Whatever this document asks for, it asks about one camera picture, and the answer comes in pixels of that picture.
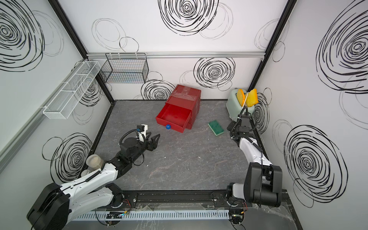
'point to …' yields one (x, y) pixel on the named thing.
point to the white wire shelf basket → (66, 102)
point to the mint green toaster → (234, 107)
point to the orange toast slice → (241, 96)
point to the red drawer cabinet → (186, 97)
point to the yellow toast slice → (252, 97)
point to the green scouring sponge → (216, 127)
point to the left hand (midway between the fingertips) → (155, 134)
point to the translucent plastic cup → (94, 162)
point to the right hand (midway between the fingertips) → (235, 124)
